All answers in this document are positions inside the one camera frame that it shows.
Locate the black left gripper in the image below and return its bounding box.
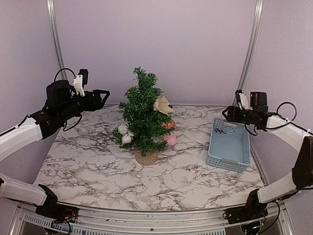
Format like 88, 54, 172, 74
58, 89, 110, 122

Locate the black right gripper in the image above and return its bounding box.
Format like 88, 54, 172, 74
222, 106, 256, 124

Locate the light blue perforated basket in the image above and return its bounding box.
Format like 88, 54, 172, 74
206, 117, 251, 173

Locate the white grey small ornament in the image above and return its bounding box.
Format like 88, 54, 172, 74
118, 124, 134, 144

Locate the small green christmas tree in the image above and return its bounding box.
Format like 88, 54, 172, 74
112, 67, 174, 166

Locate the beige fabric ornament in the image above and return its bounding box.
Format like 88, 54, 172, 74
153, 95, 174, 115

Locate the pink pompom ornament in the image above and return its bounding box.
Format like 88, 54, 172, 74
164, 134, 177, 146

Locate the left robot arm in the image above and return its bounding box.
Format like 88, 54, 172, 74
0, 80, 110, 218

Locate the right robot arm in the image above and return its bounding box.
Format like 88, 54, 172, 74
223, 90, 313, 219

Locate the orange white patterned bowl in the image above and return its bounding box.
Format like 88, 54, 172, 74
161, 119, 176, 130

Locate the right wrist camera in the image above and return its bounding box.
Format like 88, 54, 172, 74
235, 90, 249, 110

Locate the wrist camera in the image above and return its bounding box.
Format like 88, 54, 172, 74
235, 90, 249, 110
73, 69, 89, 96

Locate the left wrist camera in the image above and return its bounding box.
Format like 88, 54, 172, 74
73, 69, 89, 96

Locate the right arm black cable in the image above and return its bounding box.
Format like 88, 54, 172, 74
243, 101, 298, 136

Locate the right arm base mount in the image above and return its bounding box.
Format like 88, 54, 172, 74
222, 189, 268, 224

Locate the left aluminium frame post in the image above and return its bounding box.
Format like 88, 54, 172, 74
46, 0, 73, 85

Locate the aluminium frame post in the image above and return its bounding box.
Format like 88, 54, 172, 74
46, 0, 73, 85
237, 0, 264, 90

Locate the front aluminium rail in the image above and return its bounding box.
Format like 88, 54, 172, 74
8, 202, 295, 235

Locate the right aluminium frame post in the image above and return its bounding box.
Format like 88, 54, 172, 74
237, 0, 264, 90

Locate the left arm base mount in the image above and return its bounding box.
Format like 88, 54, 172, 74
35, 184, 78, 222

